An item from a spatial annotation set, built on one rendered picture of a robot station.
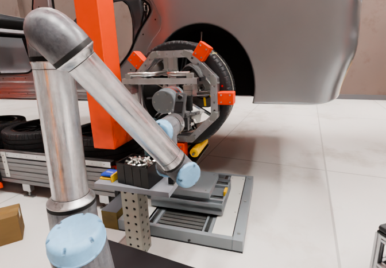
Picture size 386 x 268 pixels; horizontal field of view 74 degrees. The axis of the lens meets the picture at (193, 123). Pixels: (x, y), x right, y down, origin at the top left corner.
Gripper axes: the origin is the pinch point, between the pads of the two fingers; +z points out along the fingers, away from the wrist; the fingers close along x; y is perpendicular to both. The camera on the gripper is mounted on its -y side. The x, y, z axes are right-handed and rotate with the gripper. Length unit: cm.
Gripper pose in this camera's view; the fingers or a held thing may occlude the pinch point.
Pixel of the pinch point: (189, 108)
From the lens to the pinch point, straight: 125.8
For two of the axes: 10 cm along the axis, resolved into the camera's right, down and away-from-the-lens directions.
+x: 9.6, 0.4, -2.9
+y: 0.3, 9.7, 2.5
